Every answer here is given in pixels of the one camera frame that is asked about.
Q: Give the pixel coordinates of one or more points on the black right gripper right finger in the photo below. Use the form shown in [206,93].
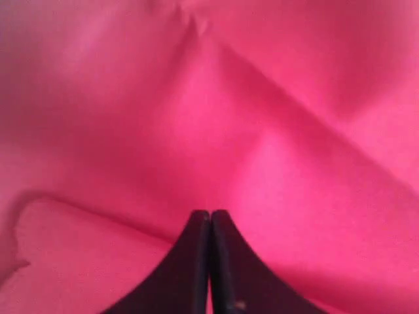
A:
[240,281]

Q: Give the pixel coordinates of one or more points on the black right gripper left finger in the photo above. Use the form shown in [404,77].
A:
[179,284]

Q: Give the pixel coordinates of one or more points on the red tablecloth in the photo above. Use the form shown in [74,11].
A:
[118,118]

